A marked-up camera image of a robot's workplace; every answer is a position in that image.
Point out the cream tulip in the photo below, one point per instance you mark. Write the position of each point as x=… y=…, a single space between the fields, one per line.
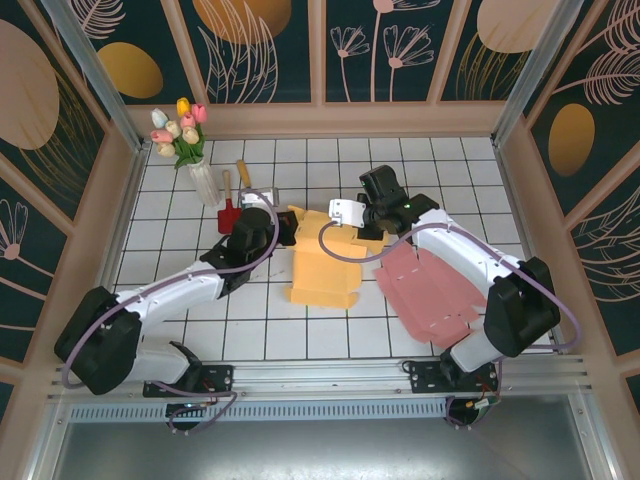
x=173 y=128
x=165 y=148
x=190 y=135

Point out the white ribbed vase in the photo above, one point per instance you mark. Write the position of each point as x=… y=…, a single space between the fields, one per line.
x=205 y=182

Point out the yellow tulip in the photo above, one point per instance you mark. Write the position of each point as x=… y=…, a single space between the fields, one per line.
x=183 y=105

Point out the aluminium side rail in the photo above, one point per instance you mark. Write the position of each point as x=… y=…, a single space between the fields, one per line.
x=129 y=200
x=515 y=205

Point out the pink tulip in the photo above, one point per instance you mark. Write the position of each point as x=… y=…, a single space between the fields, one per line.
x=188 y=121
x=161 y=135

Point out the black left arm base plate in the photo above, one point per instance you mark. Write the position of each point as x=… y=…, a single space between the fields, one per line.
x=220 y=377

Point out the magenta tulip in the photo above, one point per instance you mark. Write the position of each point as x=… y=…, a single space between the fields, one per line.
x=200 y=113

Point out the yellow paper box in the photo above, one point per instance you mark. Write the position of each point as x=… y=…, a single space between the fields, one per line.
x=310 y=280

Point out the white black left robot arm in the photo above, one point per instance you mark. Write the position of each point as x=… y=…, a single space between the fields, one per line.
x=170 y=295

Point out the blue white tulip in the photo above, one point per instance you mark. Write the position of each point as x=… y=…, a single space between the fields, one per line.
x=159 y=118

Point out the aluminium frame post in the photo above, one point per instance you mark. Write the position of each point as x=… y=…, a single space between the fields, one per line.
x=97 y=75
x=532 y=75

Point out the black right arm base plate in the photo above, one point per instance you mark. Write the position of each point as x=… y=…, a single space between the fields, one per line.
x=425 y=382

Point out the pink paper box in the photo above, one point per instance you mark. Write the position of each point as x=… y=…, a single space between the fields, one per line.
x=420 y=285

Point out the green tulip stems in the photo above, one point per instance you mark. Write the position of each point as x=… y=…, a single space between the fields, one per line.
x=186 y=155

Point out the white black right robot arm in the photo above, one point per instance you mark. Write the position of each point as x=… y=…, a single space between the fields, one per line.
x=460 y=250

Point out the aluminium mounting rail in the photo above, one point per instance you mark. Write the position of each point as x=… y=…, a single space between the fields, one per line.
x=320 y=375

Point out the teal toy rake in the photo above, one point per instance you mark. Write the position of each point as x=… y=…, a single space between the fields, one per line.
x=244 y=172

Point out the red toy shovel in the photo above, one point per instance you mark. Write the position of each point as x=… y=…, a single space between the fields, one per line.
x=226 y=217

